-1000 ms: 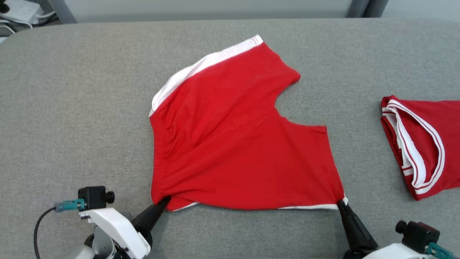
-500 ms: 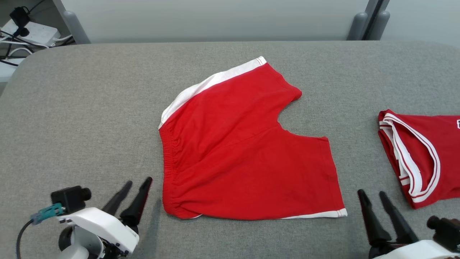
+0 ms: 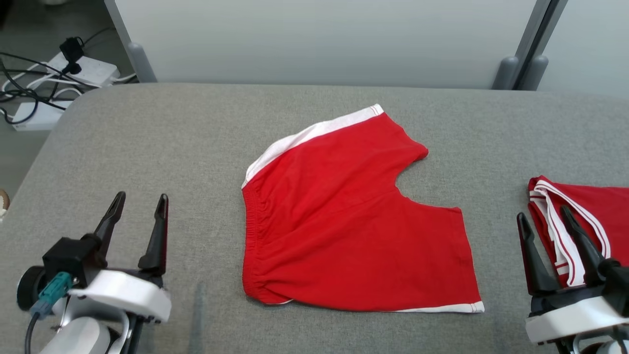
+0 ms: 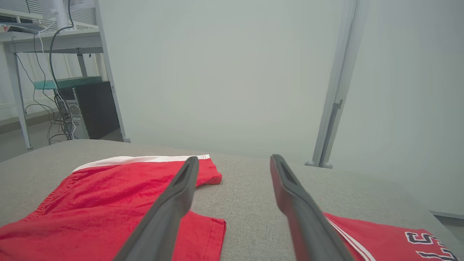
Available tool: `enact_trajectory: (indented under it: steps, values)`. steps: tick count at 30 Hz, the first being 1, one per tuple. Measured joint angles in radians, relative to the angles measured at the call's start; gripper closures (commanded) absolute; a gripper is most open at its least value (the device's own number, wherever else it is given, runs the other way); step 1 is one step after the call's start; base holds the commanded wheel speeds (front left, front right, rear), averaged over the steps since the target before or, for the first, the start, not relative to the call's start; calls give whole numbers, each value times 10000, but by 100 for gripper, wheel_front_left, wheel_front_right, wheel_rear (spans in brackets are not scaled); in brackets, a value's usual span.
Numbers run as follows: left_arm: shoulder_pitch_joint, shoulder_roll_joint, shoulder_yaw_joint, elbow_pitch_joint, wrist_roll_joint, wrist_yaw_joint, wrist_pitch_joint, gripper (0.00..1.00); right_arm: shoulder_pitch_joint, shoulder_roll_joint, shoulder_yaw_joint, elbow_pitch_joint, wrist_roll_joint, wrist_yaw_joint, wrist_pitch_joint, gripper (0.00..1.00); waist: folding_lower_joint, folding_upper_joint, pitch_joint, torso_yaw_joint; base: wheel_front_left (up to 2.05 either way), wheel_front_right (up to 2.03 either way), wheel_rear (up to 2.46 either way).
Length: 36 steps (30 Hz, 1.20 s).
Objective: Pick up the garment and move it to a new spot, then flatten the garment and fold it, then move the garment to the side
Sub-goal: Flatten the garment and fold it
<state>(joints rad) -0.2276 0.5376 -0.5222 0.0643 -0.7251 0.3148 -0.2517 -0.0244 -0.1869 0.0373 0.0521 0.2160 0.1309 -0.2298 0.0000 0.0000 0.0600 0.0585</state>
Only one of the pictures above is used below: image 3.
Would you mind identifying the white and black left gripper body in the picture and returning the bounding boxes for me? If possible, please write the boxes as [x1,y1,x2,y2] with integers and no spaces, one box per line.
[68,269,172,324]

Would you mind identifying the black plug adapter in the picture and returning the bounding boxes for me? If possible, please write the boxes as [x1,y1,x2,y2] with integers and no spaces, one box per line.
[59,37,86,75]

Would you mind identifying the grey rounded partition foot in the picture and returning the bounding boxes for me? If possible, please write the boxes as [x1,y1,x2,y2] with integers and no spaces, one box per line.
[126,43,158,84]
[520,55,549,92]
[491,56,520,91]

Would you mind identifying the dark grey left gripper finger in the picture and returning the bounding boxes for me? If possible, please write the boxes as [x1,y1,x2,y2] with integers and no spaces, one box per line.
[138,194,170,275]
[93,191,127,257]

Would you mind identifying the red t-shirt with white sleeves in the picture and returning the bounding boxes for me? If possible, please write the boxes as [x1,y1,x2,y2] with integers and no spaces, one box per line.
[527,176,629,289]

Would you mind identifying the white flat power adapter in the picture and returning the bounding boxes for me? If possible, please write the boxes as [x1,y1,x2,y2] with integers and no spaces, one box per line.
[12,100,68,132]

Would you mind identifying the teal cable connector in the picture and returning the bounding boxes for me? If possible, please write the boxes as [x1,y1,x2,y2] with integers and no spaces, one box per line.
[30,272,75,318]

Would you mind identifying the red shorts with white trim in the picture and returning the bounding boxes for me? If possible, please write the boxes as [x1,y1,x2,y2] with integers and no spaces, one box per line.
[241,103,486,314]

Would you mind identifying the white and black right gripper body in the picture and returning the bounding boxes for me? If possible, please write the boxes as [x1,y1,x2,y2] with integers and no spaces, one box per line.
[524,285,629,345]

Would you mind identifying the grey double partition post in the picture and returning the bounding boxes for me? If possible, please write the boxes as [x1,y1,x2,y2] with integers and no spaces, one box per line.
[511,0,571,92]

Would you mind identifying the narrow white partition panel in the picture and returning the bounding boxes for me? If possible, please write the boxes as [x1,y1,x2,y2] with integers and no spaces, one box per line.
[538,0,629,99]

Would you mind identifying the slanted grey partition post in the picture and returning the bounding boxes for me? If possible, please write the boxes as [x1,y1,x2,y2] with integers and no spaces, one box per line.
[103,0,158,84]

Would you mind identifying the wide white partition panel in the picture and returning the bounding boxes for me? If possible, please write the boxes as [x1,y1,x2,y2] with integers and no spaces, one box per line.
[114,0,539,90]

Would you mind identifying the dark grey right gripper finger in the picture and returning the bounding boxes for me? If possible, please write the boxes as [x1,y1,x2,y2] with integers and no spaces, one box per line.
[516,212,559,296]
[560,205,608,286]

